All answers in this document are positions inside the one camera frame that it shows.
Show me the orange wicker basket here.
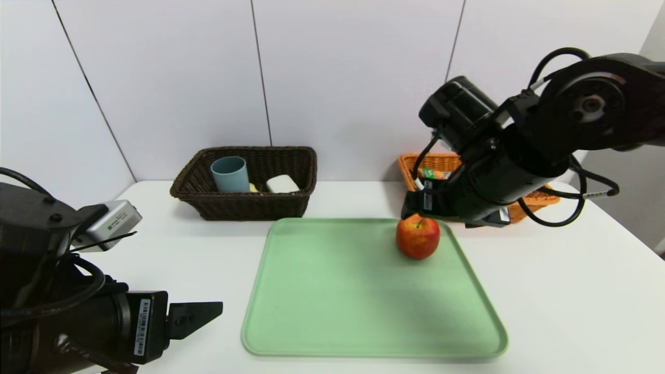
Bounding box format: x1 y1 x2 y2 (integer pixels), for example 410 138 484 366
398 153 561 224

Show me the black right forearm cable loop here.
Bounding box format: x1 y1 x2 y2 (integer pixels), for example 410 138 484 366
516 155 620 228

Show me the green plastic tray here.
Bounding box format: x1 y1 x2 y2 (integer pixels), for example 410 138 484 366
241 218 509 358

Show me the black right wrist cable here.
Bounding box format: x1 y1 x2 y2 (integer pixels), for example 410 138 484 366
528 47 591 90

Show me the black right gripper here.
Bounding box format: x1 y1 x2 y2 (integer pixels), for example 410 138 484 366
401 164 479 221

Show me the dark brown wicker basket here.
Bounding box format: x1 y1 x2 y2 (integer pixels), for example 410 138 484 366
170 146 317 221

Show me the orange snack bag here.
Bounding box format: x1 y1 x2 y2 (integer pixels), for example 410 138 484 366
417 167 454 181

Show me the red apple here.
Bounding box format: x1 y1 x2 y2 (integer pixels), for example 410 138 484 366
395 213 441 260

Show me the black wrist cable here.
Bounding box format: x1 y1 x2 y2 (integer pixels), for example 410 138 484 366
528 47 591 90
0 167 54 199

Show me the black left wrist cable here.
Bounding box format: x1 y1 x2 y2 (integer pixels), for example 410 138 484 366
0 167 54 199

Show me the white soap bar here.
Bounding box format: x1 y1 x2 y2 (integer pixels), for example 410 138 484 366
265 175 301 194

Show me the blue-grey plastic cup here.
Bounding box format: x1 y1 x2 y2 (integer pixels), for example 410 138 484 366
210 156 251 194

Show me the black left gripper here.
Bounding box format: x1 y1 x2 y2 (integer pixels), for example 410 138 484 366
49 290 223 374

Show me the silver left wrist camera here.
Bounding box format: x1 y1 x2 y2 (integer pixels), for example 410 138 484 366
70 199 143 254

